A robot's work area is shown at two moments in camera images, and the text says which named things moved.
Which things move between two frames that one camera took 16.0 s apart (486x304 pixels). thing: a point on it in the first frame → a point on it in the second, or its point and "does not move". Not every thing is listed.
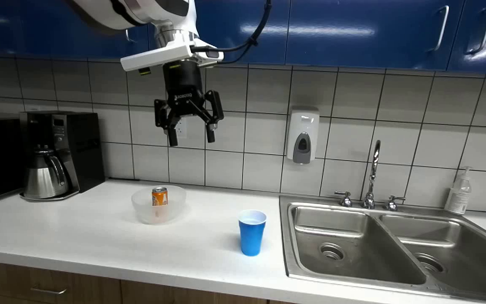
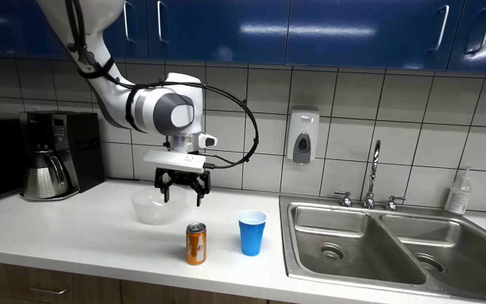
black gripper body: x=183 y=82 → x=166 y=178
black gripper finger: x=212 y=114 → x=202 y=187
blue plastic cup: x=252 y=232 does not move
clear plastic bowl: x=149 y=214 does not move
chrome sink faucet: x=369 y=202 does not move
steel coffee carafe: x=46 y=177 does not move
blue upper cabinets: x=385 y=35 does not move
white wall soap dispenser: x=303 y=134 does not move
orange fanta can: x=159 y=197 → x=196 y=244
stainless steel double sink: x=418 y=249 does not move
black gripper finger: x=164 y=118 → x=163 y=182
